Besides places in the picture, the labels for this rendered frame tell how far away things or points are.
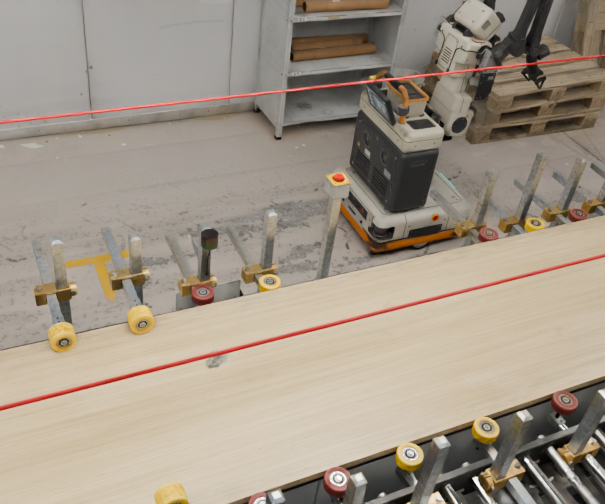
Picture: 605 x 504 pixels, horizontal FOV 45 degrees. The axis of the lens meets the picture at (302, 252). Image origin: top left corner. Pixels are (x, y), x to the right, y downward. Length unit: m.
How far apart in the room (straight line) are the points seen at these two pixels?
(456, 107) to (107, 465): 2.85
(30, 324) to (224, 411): 1.79
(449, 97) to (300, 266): 1.27
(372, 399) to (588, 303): 1.03
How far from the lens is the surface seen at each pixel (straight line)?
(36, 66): 5.07
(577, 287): 3.05
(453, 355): 2.57
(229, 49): 5.36
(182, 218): 4.46
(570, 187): 3.53
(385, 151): 4.13
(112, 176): 4.84
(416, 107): 4.08
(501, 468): 2.30
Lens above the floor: 2.67
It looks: 39 degrees down
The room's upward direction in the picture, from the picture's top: 8 degrees clockwise
